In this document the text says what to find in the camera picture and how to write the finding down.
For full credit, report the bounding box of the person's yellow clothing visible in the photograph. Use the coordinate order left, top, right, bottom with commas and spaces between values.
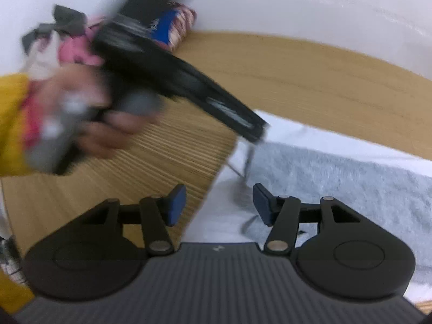
0, 270, 34, 315

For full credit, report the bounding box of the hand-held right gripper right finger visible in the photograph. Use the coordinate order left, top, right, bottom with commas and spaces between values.
253, 183, 362, 256

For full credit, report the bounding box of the person's left hand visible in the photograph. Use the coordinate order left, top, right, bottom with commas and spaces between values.
34, 62, 163, 159

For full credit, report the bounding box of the grey and white raglan shirt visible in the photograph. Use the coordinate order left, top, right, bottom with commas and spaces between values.
184, 108, 432, 306

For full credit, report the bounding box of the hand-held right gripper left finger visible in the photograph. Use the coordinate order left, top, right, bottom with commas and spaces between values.
81, 184, 187, 256

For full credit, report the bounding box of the pile of grey pink clothes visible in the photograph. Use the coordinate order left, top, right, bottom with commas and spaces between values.
21, 4, 106, 79

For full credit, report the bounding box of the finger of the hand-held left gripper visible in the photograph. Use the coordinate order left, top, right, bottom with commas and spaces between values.
188, 63, 271, 144

